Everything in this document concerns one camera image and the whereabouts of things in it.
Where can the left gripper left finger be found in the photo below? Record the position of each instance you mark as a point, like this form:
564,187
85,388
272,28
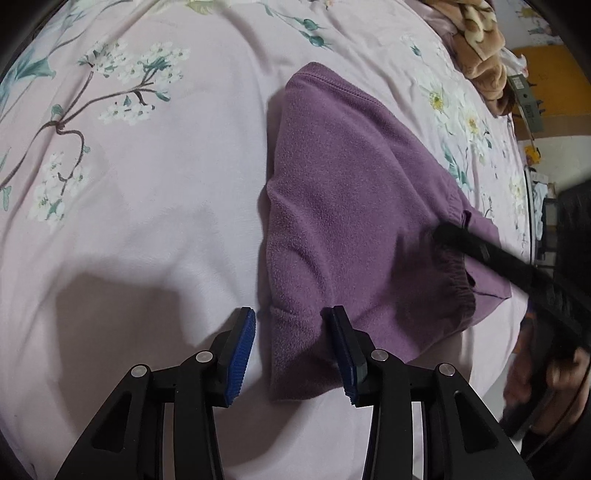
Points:
231,351

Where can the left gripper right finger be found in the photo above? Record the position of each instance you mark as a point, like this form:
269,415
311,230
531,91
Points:
350,349

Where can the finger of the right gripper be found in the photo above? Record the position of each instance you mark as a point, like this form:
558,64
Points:
523,275

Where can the purple knit pants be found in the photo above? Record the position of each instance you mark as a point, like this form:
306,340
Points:
355,198

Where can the person's right hand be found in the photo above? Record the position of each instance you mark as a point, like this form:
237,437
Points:
551,341

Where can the light blue cloth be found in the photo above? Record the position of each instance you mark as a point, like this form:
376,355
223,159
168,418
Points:
539,192

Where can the grey DUSTO shoe box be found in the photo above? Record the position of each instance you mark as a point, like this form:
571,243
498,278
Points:
527,104

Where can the brown fleece blanket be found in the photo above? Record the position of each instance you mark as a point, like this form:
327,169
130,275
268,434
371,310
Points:
477,45

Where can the pink floral duvet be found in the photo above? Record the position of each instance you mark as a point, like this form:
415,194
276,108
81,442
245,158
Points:
136,139

